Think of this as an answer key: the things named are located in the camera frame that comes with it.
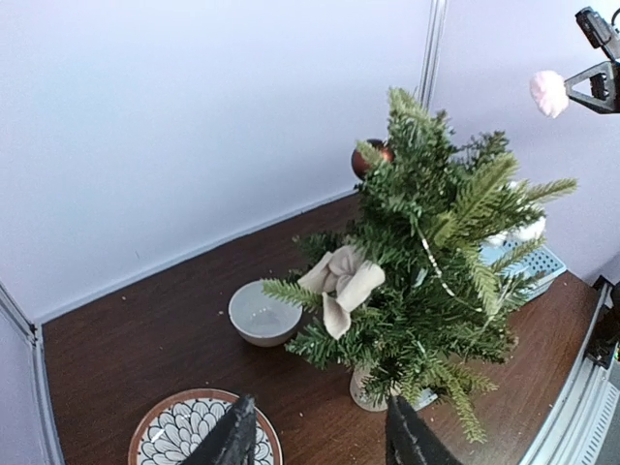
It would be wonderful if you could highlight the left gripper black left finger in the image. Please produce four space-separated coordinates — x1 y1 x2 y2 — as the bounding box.
181 395 257 465

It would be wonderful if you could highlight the red bauble ornament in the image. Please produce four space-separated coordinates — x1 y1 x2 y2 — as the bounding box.
351 139 394 180

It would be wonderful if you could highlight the small green christmas tree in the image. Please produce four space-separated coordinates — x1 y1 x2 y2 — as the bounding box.
263 87 577 443

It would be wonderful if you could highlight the beige bow ornament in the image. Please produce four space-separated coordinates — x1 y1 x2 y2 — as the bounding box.
297 245 386 340

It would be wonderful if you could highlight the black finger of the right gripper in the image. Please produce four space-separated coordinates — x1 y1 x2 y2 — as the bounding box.
565 61 619 114

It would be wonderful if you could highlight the light blue plastic basket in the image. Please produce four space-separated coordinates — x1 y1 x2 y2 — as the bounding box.
480 239 567 303

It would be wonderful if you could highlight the white cotton ornament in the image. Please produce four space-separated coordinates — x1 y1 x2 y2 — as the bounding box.
483 180 546 248

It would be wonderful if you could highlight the aluminium corner post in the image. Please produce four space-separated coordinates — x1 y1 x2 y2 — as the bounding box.
418 0 449 109
1 289 65 465

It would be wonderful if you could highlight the left aluminium corner post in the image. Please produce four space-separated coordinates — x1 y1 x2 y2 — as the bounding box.
1 289 65 465

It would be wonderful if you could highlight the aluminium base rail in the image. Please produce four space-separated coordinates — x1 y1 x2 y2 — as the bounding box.
520 276 619 464

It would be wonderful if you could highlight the patterned ceramic plate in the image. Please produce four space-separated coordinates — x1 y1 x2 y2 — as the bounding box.
128 387 283 465

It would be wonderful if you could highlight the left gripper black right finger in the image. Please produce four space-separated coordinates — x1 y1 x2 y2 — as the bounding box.
386 395 461 465

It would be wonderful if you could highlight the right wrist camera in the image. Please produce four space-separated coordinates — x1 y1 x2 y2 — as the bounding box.
575 7 619 61

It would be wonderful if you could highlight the pink ornament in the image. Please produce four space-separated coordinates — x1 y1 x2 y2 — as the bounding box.
529 70 570 118

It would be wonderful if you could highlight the right aluminium corner post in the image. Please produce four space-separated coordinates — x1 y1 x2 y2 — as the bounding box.
418 0 449 109

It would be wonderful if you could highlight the white ceramic bowl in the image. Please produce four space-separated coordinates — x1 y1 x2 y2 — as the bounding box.
228 280 302 348

